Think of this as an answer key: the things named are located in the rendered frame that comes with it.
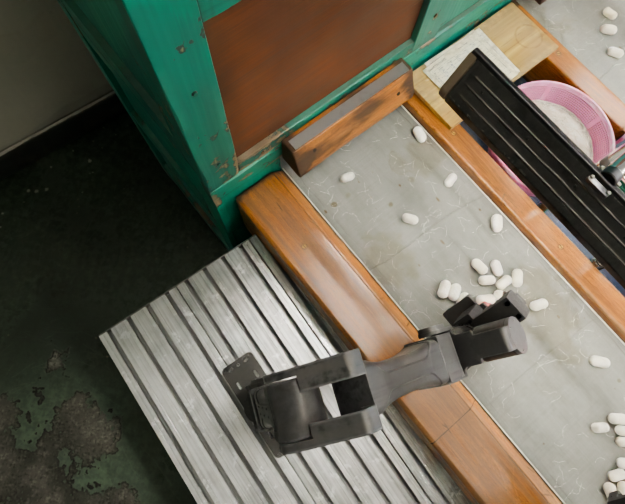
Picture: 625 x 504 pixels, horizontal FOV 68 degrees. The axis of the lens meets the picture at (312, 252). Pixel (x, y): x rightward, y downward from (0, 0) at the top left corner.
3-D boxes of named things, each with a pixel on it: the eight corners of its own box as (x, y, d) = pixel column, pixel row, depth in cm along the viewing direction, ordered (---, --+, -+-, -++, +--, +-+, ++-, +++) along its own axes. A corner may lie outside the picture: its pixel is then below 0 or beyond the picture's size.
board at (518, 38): (449, 130, 97) (451, 127, 96) (402, 81, 100) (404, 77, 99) (556, 50, 104) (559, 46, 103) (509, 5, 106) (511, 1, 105)
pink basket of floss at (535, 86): (587, 219, 103) (616, 204, 94) (469, 200, 103) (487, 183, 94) (588, 114, 110) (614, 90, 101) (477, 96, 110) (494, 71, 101)
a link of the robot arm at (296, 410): (280, 380, 84) (320, 370, 54) (290, 418, 83) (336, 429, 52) (247, 390, 83) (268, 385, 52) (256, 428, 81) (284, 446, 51)
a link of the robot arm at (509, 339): (513, 302, 72) (481, 310, 63) (534, 357, 70) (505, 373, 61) (448, 322, 79) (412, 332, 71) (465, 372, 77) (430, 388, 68)
